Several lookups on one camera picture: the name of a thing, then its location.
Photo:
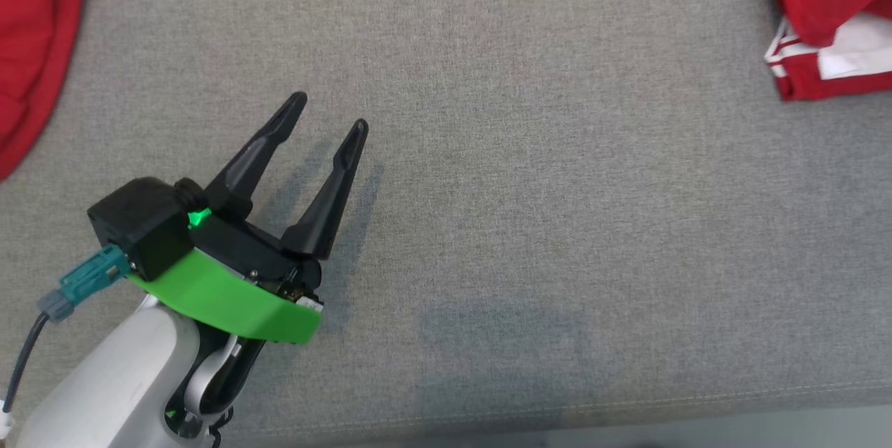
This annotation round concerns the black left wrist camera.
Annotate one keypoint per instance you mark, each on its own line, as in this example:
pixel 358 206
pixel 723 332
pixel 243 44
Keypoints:
pixel 139 225

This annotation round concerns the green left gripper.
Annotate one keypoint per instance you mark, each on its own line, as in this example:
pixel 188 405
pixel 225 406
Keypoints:
pixel 230 295

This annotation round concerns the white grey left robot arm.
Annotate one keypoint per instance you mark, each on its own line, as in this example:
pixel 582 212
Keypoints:
pixel 118 378

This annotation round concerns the red shorts white hem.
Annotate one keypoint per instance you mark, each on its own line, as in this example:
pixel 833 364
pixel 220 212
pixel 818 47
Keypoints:
pixel 35 37

